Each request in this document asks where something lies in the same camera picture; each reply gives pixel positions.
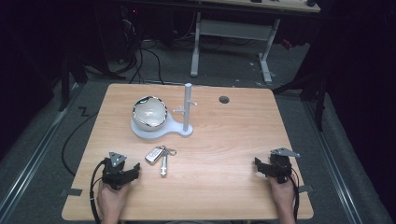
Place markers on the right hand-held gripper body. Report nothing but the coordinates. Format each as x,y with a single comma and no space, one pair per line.
281,166

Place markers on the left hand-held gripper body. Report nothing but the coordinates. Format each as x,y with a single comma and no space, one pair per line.
114,174

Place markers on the person's right hand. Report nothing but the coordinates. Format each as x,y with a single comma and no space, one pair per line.
284,196

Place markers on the silver car key fob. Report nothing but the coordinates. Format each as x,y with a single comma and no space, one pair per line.
153,155

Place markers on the silver metal key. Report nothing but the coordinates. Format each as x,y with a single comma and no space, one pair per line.
163,166

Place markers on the grey tape strip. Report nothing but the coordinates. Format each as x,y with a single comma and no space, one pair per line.
305,188
72,192

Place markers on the silver metal bowl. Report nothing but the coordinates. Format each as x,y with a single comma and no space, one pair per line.
150,113

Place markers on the black metal stand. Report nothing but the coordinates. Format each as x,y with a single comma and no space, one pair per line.
314,93
67,81

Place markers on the white key stand with base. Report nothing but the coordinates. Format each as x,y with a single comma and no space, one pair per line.
187,105

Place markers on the black computer tower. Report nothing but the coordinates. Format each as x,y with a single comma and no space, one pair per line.
129,31

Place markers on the white-framed background desk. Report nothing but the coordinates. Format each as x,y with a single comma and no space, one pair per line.
233,29

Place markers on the metal floor rail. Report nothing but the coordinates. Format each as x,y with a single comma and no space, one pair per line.
333,165
34,149

